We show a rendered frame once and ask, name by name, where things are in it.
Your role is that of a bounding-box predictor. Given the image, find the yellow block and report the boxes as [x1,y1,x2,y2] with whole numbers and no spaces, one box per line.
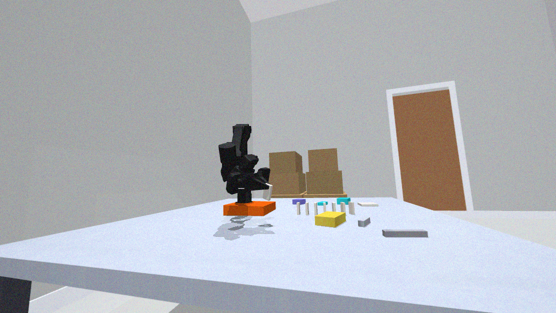
[314,211,346,228]

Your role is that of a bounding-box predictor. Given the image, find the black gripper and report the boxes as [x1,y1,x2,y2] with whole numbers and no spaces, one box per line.
[226,165,270,195]

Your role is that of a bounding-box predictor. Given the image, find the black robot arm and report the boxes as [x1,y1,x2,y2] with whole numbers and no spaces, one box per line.
[218,124,259,204]

